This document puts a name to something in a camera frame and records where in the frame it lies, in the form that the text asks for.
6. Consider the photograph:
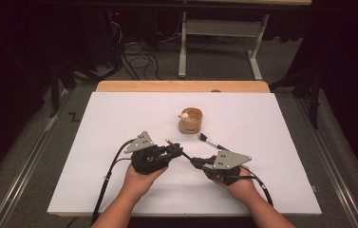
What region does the person's right hand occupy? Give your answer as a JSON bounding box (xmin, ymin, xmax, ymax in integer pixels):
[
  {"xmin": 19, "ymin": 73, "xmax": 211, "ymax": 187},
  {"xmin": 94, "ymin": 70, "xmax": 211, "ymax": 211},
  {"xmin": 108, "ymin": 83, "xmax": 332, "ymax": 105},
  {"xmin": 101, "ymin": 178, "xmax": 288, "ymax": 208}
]
[{"xmin": 212, "ymin": 164, "xmax": 260, "ymax": 204}]

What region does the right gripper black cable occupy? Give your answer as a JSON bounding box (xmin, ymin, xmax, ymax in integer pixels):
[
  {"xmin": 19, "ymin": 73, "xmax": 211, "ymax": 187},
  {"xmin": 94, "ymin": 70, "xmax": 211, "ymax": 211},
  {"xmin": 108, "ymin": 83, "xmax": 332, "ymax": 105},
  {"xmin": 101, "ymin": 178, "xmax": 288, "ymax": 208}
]
[{"xmin": 238, "ymin": 165, "xmax": 275, "ymax": 208}]

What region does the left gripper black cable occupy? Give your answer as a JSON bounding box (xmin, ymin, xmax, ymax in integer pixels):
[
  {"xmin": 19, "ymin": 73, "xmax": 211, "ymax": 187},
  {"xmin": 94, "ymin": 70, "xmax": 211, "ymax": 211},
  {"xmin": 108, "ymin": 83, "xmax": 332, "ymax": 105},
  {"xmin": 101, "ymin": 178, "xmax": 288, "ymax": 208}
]
[{"xmin": 89, "ymin": 138, "xmax": 137, "ymax": 227}]

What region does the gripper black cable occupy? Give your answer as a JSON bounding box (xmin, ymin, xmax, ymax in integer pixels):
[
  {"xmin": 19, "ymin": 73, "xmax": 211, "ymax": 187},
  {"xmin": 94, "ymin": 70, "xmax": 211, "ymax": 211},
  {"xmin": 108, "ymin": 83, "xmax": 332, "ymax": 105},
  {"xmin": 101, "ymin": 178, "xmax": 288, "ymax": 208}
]
[
  {"xmin": 89, "ymin": 138, "xmax": 137, "ymax": 227},
  {"xmin": 238, "ymin": 165, "xmax": 275, "ymax": 208}
]

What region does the white metal desk frame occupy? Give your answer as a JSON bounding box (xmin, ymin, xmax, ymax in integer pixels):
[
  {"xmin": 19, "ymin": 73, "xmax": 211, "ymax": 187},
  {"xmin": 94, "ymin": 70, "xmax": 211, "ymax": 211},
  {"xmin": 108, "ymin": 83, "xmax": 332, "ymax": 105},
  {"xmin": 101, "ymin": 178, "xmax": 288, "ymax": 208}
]
[{"xmin": 178, "ymin": 0, "xmax": 313, "ymax": 81}]

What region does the wooden table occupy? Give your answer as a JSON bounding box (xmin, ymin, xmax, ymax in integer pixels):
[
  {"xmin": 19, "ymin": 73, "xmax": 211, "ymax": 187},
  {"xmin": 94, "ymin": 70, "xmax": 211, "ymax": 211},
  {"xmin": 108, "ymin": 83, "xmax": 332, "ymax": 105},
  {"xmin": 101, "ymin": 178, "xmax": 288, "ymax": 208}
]
[{"xmin": 95, "ymin": 80, "xmax": 272, "ymax": 94}]

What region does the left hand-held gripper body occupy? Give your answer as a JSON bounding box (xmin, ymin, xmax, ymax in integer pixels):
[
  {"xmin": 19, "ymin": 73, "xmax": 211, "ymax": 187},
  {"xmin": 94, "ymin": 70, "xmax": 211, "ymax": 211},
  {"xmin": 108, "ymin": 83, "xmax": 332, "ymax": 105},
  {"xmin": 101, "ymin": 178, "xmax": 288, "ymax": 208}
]
[{"xmin": 122, "ymin": 130, "xmax": 184, "ymax": 176}]

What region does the black metal stand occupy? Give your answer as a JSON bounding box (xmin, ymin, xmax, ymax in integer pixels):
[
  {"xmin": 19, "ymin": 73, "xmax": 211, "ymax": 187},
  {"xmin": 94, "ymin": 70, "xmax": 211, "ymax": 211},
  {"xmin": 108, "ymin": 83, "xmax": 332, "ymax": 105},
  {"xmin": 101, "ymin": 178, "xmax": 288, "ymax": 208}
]
[
  {"xmin": 269, "ymin": 67, "xmax": 323, "ymax": 130},
  {"xmin": 47, "ymin": 58, "xmax": 80, "ymax": 119}
]

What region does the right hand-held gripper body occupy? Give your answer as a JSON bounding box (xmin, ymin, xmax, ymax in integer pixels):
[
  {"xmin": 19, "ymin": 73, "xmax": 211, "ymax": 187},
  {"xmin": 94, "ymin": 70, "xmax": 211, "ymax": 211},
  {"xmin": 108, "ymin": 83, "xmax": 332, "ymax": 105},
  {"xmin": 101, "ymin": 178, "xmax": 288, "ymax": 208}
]
[{"xmin": 202, "ymin": 149, "xmax": 253, "ymax": 187}]

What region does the white board table cover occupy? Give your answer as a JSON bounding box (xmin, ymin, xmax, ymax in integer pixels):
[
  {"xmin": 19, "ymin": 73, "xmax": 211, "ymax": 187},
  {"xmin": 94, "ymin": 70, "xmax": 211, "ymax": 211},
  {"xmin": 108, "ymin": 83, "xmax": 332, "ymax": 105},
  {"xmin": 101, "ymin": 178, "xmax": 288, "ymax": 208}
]
[{"xmin": 47, "ymin": 91, "xmax": 323, "ymax": 218}]

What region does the person's left hand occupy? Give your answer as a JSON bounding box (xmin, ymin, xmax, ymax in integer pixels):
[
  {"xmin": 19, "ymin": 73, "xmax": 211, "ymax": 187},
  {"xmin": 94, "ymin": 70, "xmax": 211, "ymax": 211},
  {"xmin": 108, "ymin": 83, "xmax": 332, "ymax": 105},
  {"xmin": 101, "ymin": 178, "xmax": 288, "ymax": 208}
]
[{"xmin": 120, "ymin": 162, "xmax": 170, "ymax": 204}]

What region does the tangle of black floor cables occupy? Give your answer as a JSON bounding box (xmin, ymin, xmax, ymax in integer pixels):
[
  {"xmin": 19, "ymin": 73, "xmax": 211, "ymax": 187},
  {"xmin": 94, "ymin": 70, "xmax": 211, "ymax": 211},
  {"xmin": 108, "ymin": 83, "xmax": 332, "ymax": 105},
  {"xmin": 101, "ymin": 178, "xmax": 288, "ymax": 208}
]
[{"xmin": 107, "ymin": 17, "xmax": 184, "ymax": 82}]

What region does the round wooden brush holder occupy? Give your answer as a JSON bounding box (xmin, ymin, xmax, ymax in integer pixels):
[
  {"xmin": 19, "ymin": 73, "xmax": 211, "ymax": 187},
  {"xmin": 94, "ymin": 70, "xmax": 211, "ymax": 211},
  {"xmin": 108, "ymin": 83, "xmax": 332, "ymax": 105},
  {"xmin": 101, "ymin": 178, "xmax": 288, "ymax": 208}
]
[{"xmin": 178, "ymin": 106, "xmax": 203, "ymax": 135}]

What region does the aluminium floor rail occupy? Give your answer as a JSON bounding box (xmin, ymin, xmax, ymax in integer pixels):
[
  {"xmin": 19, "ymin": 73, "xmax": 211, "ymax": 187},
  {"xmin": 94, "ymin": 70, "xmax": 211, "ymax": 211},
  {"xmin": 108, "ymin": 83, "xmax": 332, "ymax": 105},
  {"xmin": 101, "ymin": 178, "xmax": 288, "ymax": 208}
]
[
  {"xmin": 0, "ymin": 89, "xmax": 70, "ymax": 228},
  {"xmin": 295, "ymin": 97, "xmax": 358, "ymax": 228}
]

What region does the black makeup brush silver ferrule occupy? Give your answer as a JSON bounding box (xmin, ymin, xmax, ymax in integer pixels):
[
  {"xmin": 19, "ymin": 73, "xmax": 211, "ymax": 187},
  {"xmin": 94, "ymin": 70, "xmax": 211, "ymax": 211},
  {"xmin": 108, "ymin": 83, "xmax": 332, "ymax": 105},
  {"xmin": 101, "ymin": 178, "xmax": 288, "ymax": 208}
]
[{"xmin": 197, "ymin": 132, "xmax": 231, "ymax": 153}]

